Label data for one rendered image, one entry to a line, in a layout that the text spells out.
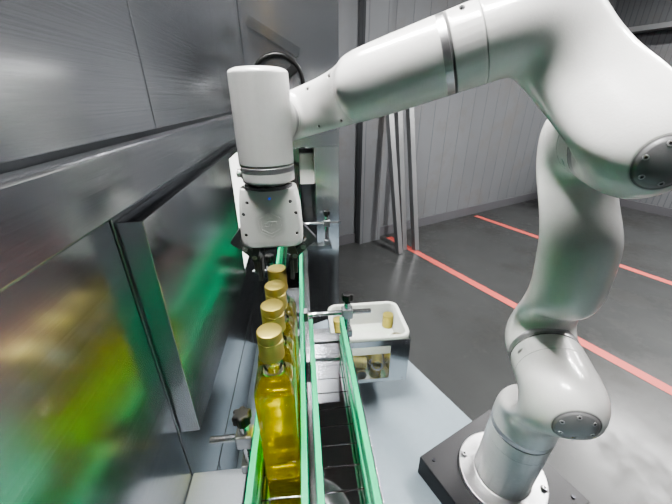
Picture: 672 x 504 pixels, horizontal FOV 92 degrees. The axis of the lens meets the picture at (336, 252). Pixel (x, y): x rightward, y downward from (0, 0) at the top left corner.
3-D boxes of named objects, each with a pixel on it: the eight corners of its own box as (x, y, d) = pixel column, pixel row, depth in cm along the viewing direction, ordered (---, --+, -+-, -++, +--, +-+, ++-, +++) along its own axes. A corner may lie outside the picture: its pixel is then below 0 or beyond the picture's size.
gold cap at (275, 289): (267, 301, 57) (264, 279, 55) (287, 300, 57) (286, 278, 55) (265, 313, 54) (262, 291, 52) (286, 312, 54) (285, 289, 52)
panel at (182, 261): (252, 224, 131) (241, 134, 116) (260, 224, 131) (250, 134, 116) (180, 432, 50) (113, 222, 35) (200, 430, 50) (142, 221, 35)
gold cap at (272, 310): (263, 321, 52) (260, 298, 50) (286, 320, 52) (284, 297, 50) (261, 336, 49) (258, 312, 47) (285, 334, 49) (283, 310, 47)
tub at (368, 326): (327, 326, 108) (326, 304, 104) (393, 321, 110) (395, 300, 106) (332, 365, 92) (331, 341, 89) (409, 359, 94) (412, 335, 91)
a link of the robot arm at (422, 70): (438, 29, 48) (263, 98, 58) (445, 2, 34) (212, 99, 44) (449, 94, 51) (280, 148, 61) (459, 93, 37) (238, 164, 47)
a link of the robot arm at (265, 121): (256, 156, 56) (228, 167, 48) (247, 69, 51) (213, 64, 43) (302, 158, 54) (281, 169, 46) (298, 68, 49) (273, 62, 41)
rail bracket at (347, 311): (305, 333, 85) (302, 292, 79) (368, 328, 86) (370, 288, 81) (305, 341, 82) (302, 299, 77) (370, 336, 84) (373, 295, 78)
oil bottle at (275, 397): (269, 448, 58) (255, 355, 48) (300, 444, 58) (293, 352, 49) (266, 482, 53) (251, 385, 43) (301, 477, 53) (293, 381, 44)
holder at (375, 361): (312, 347, 111) (310, 309, 104) (391, 341, 113) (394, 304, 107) (314, 387, 95) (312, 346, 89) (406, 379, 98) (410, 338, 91)
